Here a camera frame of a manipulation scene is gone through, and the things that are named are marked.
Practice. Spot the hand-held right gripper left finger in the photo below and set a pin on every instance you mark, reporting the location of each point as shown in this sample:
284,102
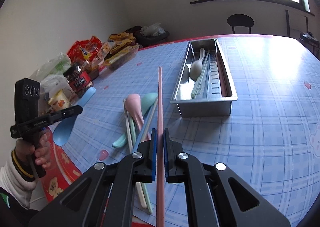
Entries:
153,157

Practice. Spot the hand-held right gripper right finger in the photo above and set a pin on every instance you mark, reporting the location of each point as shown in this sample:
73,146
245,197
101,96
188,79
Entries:
167,157

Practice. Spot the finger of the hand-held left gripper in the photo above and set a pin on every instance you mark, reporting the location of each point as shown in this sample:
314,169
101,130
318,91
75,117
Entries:
67,114

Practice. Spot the blue spoon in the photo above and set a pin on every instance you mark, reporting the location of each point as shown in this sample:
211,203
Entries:
63,132

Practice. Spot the blue chopstick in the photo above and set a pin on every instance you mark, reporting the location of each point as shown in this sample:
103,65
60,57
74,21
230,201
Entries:
146,123
150,122

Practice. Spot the white chopstick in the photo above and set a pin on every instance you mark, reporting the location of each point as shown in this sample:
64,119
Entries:
128,122

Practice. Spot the mint green chopstick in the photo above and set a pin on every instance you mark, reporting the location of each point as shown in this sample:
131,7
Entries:
149,204

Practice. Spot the pink spoon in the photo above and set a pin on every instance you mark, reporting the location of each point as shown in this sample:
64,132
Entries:
133,107

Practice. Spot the green spoon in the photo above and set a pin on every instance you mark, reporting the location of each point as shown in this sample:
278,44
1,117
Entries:
149,99

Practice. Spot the pale green chopstick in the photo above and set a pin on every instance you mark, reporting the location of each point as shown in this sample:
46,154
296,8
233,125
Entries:
206,66
198,82

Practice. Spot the stainless steel utensil tray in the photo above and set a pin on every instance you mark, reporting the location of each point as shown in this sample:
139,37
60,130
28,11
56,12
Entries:
212,84

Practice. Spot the white spoon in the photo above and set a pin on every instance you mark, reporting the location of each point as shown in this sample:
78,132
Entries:
196,67

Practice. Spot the person's left forearm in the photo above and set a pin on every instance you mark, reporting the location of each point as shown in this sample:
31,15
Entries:
15,182

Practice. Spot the person's left hand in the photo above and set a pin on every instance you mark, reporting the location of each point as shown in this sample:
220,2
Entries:
43,147

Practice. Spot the yellow cup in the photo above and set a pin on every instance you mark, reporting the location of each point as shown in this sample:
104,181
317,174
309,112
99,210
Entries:
60,100

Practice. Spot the white plastic bag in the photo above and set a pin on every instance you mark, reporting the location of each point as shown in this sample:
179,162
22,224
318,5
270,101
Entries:
152,29
53,83

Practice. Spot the dark jar red label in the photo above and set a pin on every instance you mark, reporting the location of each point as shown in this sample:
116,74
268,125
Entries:
77,81

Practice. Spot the clear plastic bag green print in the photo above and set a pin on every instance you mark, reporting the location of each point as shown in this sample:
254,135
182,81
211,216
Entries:
56,66

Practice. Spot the brown food container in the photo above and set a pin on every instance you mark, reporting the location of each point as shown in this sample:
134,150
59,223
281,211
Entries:
93,71

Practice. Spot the red snack bag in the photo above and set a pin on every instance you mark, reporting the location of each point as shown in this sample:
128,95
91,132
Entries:
82,48

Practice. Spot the orange snack bag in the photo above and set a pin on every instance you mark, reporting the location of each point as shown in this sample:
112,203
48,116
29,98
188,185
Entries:
103,51

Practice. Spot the food pack yellow label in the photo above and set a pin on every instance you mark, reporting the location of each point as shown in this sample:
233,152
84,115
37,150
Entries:
120,58

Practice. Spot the blue plaid table mat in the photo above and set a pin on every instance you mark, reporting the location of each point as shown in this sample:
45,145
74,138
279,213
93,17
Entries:
262,129

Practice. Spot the dark clothing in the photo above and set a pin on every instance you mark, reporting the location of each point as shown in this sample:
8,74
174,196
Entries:
133,29

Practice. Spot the black side table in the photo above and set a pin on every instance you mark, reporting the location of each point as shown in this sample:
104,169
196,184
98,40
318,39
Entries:
152,41

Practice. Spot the black round back chair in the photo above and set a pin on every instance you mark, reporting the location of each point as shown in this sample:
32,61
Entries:
240,20

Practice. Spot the black rice cooker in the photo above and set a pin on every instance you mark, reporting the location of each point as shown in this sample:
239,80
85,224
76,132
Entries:
311,42

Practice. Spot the dark metal chair frame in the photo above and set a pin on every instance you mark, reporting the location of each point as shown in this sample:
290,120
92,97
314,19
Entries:
287,23

